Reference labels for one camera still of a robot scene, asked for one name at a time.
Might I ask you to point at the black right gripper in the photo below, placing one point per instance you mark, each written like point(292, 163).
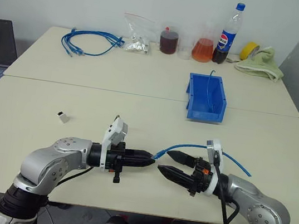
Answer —
point(201, 177)

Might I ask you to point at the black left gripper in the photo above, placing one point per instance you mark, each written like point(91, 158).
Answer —
point(116, 156)

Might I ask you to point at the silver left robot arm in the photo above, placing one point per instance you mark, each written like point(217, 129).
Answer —
point(44, 158)

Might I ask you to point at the blue plastic bin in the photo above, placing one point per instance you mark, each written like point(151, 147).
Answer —
point(194, 111)

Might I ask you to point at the white network coupler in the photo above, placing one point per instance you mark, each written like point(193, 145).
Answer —
point(63, 117)

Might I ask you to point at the clear empty plastic cup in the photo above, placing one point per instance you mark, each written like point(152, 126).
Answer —
point(185, 54)

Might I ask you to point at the clear bag of couplers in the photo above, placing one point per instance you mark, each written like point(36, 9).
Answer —
point(137, 45)

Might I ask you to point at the flask of orange liquid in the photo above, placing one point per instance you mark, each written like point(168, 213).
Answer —
point(202, 51)

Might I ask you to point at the cup of dark red liquid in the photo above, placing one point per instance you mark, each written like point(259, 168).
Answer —
point(168, 43)

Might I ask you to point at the light green towel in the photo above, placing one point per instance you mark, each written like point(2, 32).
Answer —
point(263, 65)

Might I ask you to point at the cola bottle with blue cap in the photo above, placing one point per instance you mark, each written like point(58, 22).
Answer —
point(224, 41)

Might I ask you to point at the yellow tape roll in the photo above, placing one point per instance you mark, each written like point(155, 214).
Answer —
point(247, 49)

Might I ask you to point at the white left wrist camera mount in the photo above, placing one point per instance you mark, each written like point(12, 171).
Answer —
point(115, 133)

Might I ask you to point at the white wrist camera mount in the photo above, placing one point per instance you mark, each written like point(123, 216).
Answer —
point(115, 133)
point(215, 148)

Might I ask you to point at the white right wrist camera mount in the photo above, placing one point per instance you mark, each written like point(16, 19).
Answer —
point(215, 148)

